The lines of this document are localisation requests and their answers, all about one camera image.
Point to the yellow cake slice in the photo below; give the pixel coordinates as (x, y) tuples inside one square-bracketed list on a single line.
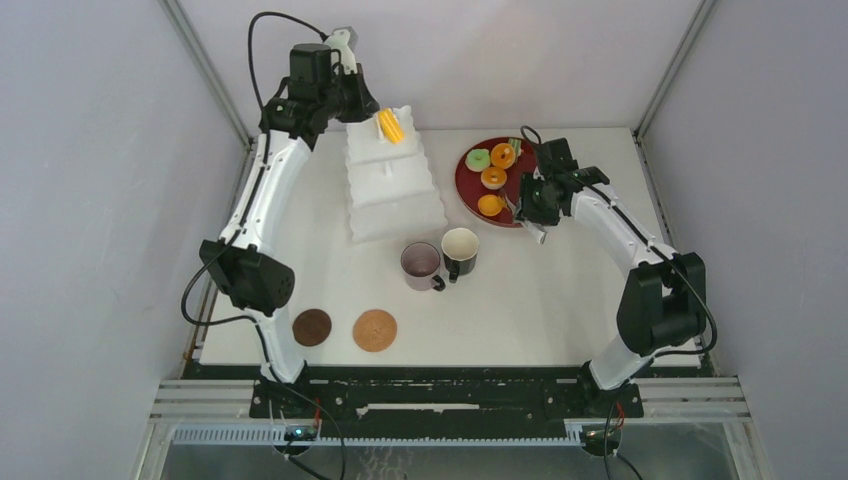
[(389, 127)]

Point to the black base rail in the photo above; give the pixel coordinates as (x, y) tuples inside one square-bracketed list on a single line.
[(474, 401)]

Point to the green donut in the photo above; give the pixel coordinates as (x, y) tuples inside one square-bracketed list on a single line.
[(477, 160)]

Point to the black mug white inside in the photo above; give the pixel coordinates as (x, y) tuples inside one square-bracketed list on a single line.
[(460, 247)]

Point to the white cable duct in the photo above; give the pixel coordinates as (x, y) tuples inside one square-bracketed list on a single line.
[(267, 435)]

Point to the light brown coaster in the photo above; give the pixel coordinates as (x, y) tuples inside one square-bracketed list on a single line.
[(375, 330)]

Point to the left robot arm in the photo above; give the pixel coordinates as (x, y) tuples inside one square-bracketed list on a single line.
[(325, 83)]

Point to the purple mug black handle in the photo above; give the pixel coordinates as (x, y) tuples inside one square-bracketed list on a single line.
[(421, 266)]

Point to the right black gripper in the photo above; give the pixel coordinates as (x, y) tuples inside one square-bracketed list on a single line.
[(528, 184)]

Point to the orange round tart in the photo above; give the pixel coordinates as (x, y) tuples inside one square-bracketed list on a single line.
[(490, 205)]

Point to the white tiered dessert stand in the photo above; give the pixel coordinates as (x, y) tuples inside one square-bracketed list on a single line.
[(392, 189)]

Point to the green striped cake slice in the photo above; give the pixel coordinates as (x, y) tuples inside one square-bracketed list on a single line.
[(516, 146)]

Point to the metal tongs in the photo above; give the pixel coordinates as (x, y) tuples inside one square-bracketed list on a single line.
[(536, 231)]

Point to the red round tray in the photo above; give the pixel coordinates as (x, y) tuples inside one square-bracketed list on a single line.
[(470, 189)]

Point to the orange donut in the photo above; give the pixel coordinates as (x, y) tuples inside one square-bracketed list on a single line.
[(503, 156)]

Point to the orange cream cupcake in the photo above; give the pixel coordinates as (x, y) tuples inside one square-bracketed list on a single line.
[(493, 178)]

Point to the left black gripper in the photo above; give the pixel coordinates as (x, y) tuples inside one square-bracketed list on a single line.
[(366, 103)]

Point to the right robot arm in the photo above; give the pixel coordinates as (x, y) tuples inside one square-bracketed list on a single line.
[(663, 309)]

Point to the dark brown coaster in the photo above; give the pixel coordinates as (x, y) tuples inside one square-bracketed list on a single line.
[(311, 327)]

